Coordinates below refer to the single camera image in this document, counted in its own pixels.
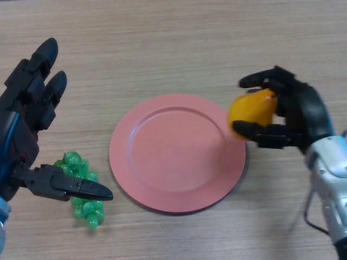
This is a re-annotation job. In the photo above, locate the yellow pear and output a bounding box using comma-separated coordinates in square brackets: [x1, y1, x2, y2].
[227, 89, 279, 140]

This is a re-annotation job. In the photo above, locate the pink round plate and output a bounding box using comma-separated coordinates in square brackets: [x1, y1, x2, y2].
[108, 93, 247, 215]

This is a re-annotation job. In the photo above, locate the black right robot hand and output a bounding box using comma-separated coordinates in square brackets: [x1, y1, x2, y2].
[233, 65, 335, 155]

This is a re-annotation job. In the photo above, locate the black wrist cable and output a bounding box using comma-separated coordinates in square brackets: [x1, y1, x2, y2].
[303, 189, 330, 236]

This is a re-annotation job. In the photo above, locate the green grape bunch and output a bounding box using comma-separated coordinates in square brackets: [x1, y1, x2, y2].
[53, 151, 105, 231]

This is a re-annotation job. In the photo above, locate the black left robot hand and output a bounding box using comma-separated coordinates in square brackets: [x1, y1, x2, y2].
[0, 37, 114, 203]

